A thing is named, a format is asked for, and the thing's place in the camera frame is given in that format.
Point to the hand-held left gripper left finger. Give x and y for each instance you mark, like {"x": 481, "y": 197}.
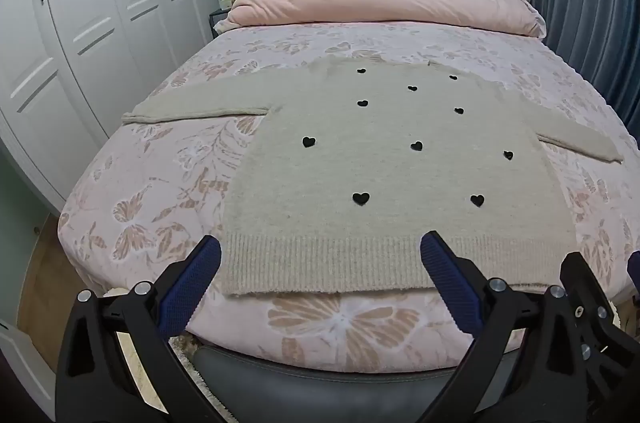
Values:
{"x": 191, "y": 287}

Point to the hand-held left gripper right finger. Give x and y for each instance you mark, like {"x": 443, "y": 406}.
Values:
{"x": 451, "y": 284}

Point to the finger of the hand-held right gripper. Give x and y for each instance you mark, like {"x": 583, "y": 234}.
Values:
{"x": 634, "y": 268}
{"x": 582, "y": 283}

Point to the beige sweater with black hearts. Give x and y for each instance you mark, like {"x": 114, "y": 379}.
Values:
{"x": 390, "y": 168}

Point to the bed with pink floral sheet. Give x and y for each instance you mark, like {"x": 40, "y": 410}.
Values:
{"x": 150, "y": 213}

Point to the dark nightstand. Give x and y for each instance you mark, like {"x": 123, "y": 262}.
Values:
{"x": 216, "y": 20}

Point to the white wardrobe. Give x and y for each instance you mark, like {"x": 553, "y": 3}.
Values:
{"x": 95, "y": 18}

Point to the pale tissue box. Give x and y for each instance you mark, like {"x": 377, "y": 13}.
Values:
{"x": 227, "y": 1}

